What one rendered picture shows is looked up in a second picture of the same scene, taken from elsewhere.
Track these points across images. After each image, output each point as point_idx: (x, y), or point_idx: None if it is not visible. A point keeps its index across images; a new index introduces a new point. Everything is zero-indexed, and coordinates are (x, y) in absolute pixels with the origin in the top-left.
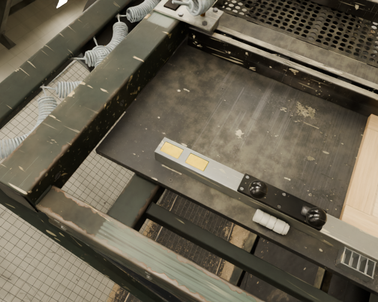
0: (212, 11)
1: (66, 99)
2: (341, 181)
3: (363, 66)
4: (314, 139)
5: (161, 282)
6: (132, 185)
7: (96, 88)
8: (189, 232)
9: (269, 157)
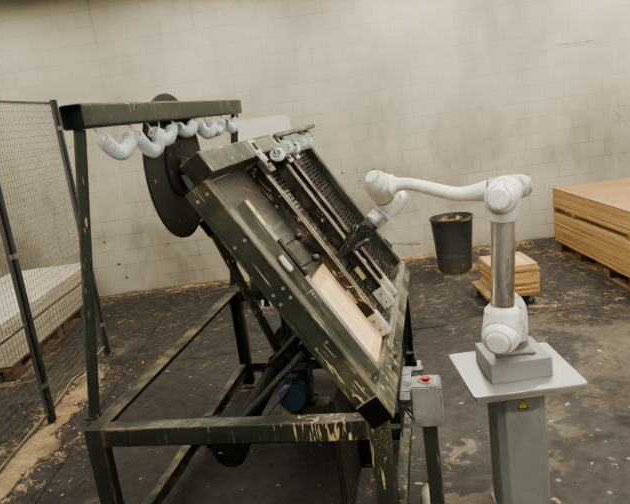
0: (271, 164)
1: (218, 147)
2: (308, 275)
3: None
4: (299, 254)
5: (241, 251)
6: None
7: (229, 154)
8: None
9: None
